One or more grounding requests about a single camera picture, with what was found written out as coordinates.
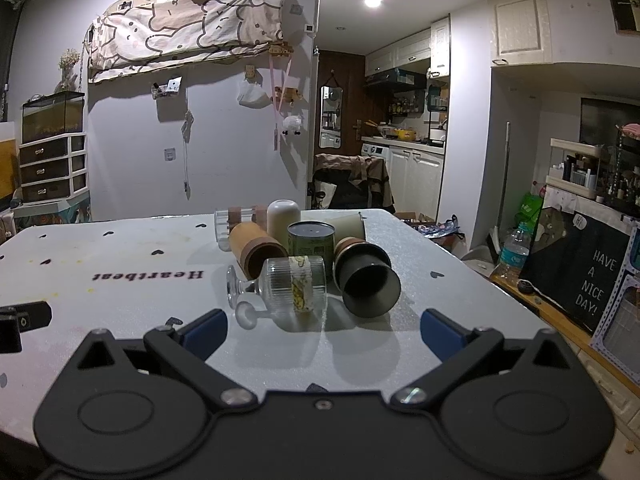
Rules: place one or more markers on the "white kitchen cabinets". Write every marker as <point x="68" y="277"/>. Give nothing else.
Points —
<point x="415" y="180"/>
<point x="407" y="50"/>

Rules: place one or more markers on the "white kitchen upper cabinets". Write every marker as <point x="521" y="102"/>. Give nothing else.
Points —
<point x="407" y="50"/>

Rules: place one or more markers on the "cream ceramic cup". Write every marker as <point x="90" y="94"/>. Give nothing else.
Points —
<point x="282" y="220"/>

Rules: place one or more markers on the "clear glass brown bands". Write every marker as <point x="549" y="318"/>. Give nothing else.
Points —
<point x="222" y="230"/>

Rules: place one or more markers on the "pink ribbon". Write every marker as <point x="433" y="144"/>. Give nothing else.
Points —
<point x="275" y="105"/>

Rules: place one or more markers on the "clear plastic water bottle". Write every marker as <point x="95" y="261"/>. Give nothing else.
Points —
<point x="514" y="252"/>

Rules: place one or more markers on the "green tin can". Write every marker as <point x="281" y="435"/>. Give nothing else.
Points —
<point x="310" y="247"/>

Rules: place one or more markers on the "white washing machine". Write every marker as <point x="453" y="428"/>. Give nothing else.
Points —
<point x="375" y="156"/>

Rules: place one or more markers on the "dried flower bouquet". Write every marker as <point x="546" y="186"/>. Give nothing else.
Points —
<point x="69" y="67"/>

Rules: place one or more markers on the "ribbed glass goblet yellow band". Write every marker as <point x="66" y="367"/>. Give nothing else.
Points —
<point x="292" y="287"/>

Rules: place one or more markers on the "white plastic drawer unit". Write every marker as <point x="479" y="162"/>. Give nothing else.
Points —
<point x="50" y="167"/>

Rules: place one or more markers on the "black cup brown band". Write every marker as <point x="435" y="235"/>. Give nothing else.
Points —
<point x="367" y="285"/>

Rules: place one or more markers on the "printed blanket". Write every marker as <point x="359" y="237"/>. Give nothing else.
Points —
<point x="190" y="30"/>

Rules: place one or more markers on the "white paper cup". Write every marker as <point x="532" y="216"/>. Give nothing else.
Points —
<point x="345" y="227"/>

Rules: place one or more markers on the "white sheep toy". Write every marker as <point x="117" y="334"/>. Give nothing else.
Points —
<point x="292" y="124"/>

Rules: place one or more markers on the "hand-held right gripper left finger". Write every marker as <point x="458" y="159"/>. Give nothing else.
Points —
<point x="204" y="334"/>

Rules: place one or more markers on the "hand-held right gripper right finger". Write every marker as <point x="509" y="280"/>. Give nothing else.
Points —
<point x="441" y="334"/>

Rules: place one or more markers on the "brown wooden cup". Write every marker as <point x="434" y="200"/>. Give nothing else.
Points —
<point x="252" y="247"/>

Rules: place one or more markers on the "wall mirror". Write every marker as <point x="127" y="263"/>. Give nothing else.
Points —
<point x="331" y="117"/>

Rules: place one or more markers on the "white kitchen lower cabinets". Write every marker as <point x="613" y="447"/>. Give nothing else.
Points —
<point x="415" y="180"/>

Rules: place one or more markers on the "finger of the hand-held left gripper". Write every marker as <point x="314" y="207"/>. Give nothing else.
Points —
<point x="20" y="327"/>

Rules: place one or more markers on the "green bag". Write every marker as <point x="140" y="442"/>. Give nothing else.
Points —
<point x="529" y="212"/>

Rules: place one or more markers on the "grey mop pole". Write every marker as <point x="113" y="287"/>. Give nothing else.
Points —
<point x="504" y="185"/>

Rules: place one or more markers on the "white wall cabinet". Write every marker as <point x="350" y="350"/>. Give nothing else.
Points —
<point x="520" y="22"/>

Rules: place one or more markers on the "black printed cloth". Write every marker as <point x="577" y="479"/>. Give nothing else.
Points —
<point x="575" y="265"/>

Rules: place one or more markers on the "chair with brown cloth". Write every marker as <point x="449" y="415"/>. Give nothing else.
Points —
<point x="350" y="182"/>

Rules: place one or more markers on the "yellow pot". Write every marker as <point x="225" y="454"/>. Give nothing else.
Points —
<point x="405" y="135"/>

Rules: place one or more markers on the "black range hood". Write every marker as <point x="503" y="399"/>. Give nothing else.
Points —
<point x="395" y="80"/>

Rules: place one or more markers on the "white cosmetics rack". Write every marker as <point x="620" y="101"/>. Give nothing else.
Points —
<point x="580" y="170"/>

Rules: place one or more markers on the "white plastic bag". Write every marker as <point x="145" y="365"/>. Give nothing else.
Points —
<point x="251" y="94"/>

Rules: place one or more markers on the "glass fish tank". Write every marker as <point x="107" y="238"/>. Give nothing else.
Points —
<point x="52" y="117"/>

